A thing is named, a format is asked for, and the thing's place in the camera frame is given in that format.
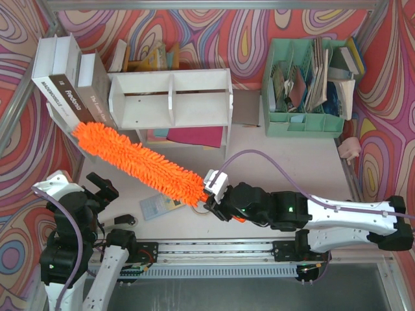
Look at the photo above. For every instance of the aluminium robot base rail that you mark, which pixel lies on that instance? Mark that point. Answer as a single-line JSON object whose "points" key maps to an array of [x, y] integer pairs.
{"points": [[249, 257]]}

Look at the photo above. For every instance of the brown Fredonia book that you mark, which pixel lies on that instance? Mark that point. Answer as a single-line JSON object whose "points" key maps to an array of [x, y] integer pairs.
{"points": [[64, 76]]}

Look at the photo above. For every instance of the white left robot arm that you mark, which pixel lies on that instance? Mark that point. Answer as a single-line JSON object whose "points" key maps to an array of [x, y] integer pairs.
{"points": [[93, 291]]}

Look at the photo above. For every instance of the mint green desk organizer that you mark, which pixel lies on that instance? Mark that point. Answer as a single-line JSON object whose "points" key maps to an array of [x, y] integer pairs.
{"points": [[311, 125]]}

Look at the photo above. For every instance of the pink piggy figurine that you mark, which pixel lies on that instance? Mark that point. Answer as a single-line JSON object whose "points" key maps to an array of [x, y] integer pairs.
{"points": [[349, 149]]}

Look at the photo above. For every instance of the coloured paper sheet stack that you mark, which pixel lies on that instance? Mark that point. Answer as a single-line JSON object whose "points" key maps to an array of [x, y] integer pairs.
{"points": [[210, 136]]}

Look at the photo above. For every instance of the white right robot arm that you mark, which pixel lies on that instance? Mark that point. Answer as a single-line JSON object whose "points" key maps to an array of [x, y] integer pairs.
{"points": [[320, 224]]}

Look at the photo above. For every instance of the white masking tape roll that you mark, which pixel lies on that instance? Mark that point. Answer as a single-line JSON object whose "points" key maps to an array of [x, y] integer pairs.
{"points": [[202, 213]]}

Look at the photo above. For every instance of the orange chenille duster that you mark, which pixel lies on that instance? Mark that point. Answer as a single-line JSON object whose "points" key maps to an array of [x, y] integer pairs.
{"points": [[150, 167]]}

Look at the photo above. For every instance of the grey brown notebook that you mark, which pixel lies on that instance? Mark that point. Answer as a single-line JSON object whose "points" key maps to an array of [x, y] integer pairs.
{"points": [[246, 107]]}

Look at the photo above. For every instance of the white wooden bookshelf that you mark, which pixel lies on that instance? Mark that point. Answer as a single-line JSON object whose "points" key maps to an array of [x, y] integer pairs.
{"points": [[143, 101]]}

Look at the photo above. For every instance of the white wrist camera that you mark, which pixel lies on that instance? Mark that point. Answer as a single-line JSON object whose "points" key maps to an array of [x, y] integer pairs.
{"points": [[216, 184], [57, 185]]}

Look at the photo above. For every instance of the blue white books at organizer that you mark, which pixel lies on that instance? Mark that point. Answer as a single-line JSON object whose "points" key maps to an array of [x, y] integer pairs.
{"points": [[346, 69]]}

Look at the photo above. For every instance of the magazines in green organizer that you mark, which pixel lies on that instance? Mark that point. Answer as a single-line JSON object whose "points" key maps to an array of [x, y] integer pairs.
{"points": [[296, 75]]}

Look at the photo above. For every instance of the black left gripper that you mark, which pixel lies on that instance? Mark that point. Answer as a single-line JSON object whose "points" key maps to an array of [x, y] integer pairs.
{"points": [[102, 190]]}

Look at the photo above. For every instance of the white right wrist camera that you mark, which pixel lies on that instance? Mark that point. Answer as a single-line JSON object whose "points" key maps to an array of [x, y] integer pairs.
{"points": [[216, 184]]}

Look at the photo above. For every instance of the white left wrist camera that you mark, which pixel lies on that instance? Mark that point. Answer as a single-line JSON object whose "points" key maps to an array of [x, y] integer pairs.
{"points": [[57, 185]]}

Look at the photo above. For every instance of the grey Lonely One book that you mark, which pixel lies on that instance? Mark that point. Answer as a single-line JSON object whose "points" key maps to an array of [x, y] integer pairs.
{"points": [[94, 88]]}

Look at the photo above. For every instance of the leaning books behind shelf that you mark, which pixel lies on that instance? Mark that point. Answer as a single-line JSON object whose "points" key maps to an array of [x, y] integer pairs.
{"points": [[158, 59]]}

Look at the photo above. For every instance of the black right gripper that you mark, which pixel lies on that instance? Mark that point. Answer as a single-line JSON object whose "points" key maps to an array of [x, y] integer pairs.
{"points": [[219, 208]]}

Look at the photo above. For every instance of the white Mademoiselle book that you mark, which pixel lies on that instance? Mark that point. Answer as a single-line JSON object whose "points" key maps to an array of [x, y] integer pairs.
{"points": [[42, 70]]}

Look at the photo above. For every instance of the blue beige scientific calculator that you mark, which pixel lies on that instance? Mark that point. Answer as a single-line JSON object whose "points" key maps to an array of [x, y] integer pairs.
{"points": [[158, 205]]}

